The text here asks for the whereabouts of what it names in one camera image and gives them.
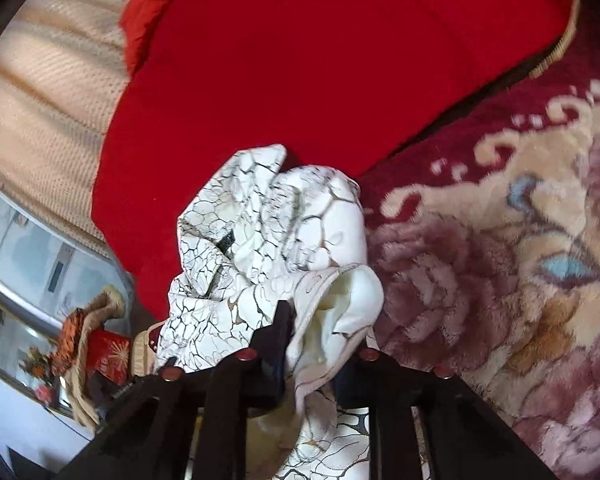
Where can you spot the white standing air conditioner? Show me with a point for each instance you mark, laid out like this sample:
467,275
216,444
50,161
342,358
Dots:
25,250

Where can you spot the floral plush blanket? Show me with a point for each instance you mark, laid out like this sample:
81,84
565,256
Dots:
480,260

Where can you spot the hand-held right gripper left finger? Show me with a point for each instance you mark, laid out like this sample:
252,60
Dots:
272,350

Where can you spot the beige dotted curtain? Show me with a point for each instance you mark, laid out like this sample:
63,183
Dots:
45,85

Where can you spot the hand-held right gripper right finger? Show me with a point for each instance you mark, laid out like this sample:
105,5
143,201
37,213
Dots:
352,385

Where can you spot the red blanket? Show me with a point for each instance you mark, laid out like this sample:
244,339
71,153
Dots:
305,85

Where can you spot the white crackle-print garment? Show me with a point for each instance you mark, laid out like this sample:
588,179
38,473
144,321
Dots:
260,240

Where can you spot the orange patterned cloth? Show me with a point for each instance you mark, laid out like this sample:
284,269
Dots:
67,345

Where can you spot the beige coat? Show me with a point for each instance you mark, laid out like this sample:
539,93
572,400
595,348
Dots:
87,400

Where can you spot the red pillow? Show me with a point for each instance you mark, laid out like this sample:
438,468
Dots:
145,15

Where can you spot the red box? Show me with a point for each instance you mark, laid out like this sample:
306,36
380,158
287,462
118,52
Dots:
107,355

